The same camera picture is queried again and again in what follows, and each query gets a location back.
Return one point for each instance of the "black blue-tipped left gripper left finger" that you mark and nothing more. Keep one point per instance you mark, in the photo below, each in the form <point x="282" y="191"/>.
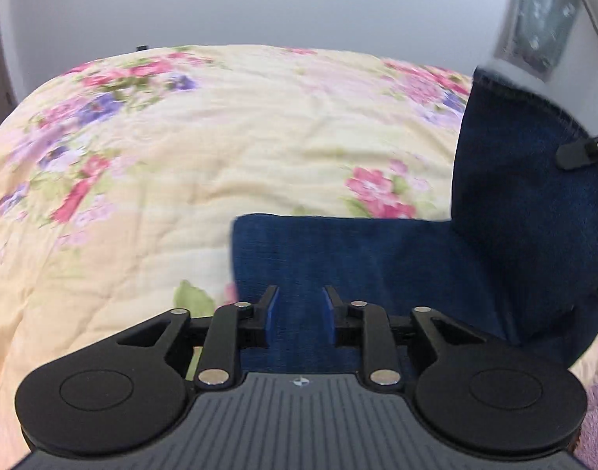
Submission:
<point x="129" y="389"/>

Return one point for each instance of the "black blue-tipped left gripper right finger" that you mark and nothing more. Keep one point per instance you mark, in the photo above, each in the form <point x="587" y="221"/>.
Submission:
<point x="469" y="389"/>

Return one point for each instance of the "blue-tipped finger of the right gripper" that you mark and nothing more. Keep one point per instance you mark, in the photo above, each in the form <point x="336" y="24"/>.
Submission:
<point x="578" y="154"/>

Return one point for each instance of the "blue denim jeans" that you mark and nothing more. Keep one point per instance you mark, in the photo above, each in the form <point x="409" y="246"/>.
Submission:
<point x="517" y="258"/>

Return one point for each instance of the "purple fluffy blanket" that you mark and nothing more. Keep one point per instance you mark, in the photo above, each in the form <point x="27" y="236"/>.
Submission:
<point x="587" y="446"/>

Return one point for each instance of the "green patterned window curtain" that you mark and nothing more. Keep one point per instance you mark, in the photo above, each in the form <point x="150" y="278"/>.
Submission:
<point x="535" y="34"/>

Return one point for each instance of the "floral yellow bed quilt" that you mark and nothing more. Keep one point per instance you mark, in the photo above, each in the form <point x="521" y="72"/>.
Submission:
<point x="120" y="182"/>

